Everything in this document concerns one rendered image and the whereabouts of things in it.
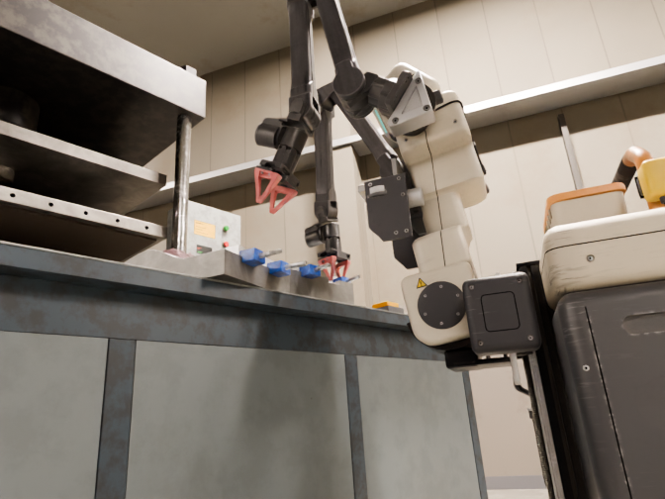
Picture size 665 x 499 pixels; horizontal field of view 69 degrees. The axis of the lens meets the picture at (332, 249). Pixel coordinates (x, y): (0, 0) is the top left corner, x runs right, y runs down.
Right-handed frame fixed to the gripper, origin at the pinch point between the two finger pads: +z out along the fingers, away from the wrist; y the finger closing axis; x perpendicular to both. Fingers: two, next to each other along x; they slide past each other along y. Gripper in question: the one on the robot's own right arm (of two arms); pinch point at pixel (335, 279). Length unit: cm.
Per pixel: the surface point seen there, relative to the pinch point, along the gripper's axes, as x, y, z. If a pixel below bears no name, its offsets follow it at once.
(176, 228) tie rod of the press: -61, 24, -35
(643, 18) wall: 103, -273, -233
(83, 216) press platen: -67, 57, -33
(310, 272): 15.6, 28.4, 7.7
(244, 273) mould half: 21, 54, 14
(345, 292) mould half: 12.6, 10.7, 9.5
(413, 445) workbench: 13, -13, 53
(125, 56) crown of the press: -54, 53, -99
